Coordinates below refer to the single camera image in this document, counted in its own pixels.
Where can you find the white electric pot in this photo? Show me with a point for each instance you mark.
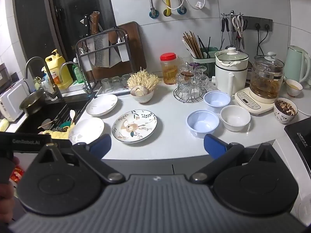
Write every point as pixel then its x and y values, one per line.
pixel 230 77

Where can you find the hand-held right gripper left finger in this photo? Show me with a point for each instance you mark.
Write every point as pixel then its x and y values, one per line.
pixel 100 146

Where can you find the yellow dish cloth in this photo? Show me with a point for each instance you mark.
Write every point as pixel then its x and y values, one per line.
pixel 57 134

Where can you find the clear blue cap bottle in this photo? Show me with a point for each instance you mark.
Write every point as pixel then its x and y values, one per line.
pixel 45 81

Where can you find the green scrubbing pad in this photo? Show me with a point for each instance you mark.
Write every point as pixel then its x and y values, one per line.
pixel 64 126

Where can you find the dark sink faucet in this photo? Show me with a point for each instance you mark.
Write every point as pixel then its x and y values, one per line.
pixel 52 87

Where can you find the plain steel knife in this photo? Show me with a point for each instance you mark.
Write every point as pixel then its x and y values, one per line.
pixel 114 55

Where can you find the black knife rack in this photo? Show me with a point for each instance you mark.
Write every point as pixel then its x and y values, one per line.
pixel 107 48

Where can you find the steel pot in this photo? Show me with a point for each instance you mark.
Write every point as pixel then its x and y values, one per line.
pixel 32 104

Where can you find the hammered steel cleaver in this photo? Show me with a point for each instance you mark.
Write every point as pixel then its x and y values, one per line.
pixel 99 44

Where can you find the green dish soap bottle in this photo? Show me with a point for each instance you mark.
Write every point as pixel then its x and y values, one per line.
pixel 78 74

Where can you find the wooden spoon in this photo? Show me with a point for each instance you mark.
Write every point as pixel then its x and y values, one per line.
pixel 45 123

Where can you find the tall white ceramic bowl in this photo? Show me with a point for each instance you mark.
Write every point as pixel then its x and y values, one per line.
pixel 143 98

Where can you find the purple lid glass jar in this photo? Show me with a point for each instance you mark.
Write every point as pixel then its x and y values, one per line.
pixel 194 66

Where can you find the chrome sink faucet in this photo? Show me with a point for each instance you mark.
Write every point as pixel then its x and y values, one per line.
pixel 83 80

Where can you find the leaf patterned bowl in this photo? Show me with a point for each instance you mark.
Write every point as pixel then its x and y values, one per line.
pixel 281 117

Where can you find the small white cup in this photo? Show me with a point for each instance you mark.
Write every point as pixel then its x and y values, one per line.
pixel 292 91

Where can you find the black power strip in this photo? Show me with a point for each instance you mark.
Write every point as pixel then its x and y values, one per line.
pixel 257 20

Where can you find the white utensil caddy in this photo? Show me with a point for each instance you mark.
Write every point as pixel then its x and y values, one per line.
pixel 124 53
pixel 85 62

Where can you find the black induction cooktop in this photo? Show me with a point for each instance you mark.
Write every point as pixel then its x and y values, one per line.
pixel 301 138

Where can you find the cluster of glass cups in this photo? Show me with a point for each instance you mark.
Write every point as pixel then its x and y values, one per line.
pixel 190 82

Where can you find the kitchen scissors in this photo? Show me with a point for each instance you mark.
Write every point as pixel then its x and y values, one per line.
pixel 239 28

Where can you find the floral ceramic plate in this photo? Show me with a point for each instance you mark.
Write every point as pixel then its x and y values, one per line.
pixel 134 126

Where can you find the green chopstick holder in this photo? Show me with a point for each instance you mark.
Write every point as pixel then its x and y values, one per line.
pixel 206 53

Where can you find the yellow detergent pump bottle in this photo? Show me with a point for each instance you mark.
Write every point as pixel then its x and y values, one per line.
pixel 57 72

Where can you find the white countertop appliance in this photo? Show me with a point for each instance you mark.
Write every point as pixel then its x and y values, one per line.
pixel 11 102

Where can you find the white spatula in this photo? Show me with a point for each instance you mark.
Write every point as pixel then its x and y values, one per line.
pixel 72 114

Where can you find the glass tea kettle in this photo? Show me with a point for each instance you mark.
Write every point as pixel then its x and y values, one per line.
pixel 266 77

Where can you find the enoki mushrooms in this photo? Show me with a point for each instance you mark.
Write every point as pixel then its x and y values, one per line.
pixel 143 79

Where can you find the person's left hand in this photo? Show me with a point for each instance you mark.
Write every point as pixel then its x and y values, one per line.
pixel 5 192

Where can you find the black sink drain rack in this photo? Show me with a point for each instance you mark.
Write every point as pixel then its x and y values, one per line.
pixel 60 116

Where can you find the white ceramic plate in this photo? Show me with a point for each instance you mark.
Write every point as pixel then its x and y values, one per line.
pixel 85 128
pixel 102 105

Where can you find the blue plastic bowl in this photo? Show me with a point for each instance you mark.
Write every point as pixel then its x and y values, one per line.
pixel 203 123
pixel 217 99

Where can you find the cream kettle heating base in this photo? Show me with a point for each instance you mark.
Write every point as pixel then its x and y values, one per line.
pixel 247 101

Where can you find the bundle of wooden chopsticks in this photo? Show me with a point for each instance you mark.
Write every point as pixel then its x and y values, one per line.
pixel 192 44

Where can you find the dark window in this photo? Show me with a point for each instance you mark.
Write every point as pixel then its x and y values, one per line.
pixel 36 17

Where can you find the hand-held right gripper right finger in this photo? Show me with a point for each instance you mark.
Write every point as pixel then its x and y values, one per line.
pixel 214 147

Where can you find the plain white bowl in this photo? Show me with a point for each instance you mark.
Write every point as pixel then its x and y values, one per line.
pixel 235 117

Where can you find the red packet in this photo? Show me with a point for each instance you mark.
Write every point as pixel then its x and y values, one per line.
pixel 18 174

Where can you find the mint green electric kettle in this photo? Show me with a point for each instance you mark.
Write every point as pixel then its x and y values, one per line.
pixel 297 63

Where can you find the clear drinking glass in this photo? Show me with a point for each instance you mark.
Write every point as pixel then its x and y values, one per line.
pixel 125 80
pixel 116 82
pixel 107 84

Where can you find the wooden cutting board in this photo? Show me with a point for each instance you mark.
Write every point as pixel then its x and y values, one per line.
pixel 133 51

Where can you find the yellow sponge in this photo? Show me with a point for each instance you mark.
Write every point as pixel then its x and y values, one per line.
pixel 3 125

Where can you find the hanging scissors and utensils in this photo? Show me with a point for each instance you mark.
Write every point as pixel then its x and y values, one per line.
pixel 226 24

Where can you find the white drip tray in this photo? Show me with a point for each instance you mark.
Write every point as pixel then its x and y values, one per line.
pixel 114 92

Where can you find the red lid amber jar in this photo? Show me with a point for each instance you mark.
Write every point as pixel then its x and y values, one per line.
pixel 168 69

